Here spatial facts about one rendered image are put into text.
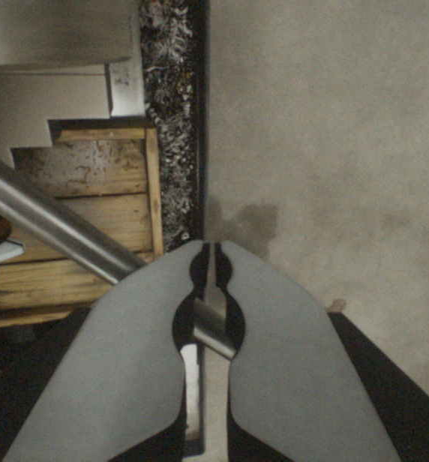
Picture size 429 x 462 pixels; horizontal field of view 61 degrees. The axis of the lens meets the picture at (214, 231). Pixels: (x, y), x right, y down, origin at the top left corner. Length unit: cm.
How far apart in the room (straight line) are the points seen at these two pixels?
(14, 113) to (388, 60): 154
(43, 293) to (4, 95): 40
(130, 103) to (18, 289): 33
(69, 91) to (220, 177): 126
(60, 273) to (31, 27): 46
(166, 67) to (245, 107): 72
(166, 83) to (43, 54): 61
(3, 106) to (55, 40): 11
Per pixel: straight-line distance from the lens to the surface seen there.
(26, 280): 64
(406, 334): 260
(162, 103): 82
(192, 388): 76
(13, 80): 31
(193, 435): 159
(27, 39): 21
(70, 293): 64
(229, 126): 147
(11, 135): 31
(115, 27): 26
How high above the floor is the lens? 140
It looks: 60 degrees down
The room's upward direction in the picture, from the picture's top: 156 degrees clockwise
